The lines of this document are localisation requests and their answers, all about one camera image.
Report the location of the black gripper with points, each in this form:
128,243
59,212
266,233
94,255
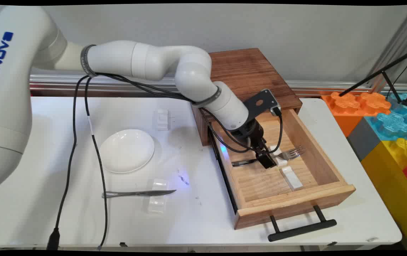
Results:
249,133

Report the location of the silver table knife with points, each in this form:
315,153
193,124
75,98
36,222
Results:
135,193

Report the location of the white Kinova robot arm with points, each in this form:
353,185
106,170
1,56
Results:
18,106

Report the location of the small white cutlery rest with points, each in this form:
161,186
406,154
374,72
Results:
281,161
162,120
292,178

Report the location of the silver fork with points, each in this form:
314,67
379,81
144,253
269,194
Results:
292,153

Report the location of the light wooden drawer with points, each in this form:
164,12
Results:
271,185

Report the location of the dark wooden cabinet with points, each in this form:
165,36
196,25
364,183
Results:
249,74

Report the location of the orange foam block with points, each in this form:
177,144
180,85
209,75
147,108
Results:
349,106

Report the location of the long white cutlery rest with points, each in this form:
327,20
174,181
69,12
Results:
158,197

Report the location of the yellow foam block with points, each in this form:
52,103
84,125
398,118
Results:
388,185

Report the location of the blue foam block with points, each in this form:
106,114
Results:
395,122

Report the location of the white round plate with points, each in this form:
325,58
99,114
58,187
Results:
127,151

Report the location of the black tripod stand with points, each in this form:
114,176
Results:
381,73

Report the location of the black drawer slide rail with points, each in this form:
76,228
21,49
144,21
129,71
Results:
226,179

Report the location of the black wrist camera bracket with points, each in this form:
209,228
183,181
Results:
262,101

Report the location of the aluminium rail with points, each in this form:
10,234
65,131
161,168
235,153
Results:
331,85

